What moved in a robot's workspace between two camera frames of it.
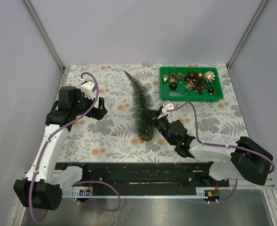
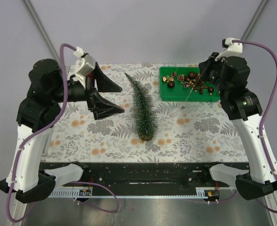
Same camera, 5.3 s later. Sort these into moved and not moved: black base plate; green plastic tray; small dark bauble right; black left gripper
Moved: black left gripper
Not moved: small dark bauble right; green plastic tray; black base plate
